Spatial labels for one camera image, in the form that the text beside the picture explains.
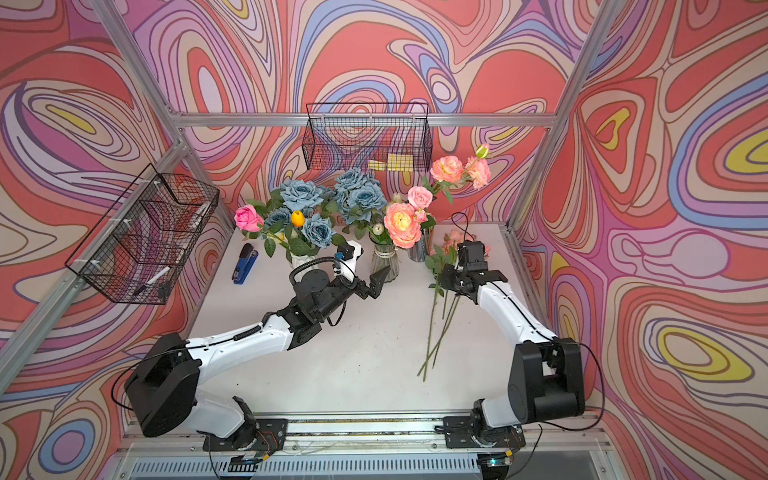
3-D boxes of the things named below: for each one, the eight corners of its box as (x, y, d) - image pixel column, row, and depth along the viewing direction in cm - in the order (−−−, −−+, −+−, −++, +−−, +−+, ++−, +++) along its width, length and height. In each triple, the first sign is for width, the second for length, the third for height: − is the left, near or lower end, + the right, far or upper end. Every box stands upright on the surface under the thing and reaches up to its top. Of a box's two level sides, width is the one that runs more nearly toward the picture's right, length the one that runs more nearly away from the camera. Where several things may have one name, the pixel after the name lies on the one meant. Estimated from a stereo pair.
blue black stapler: (235, 285, 105) (228, 276, 100) (248, 252, 115) (242, 242, 110) (247, 285, 105) (240, 276, 100) (259, 252, 115) (253, 242, 110)
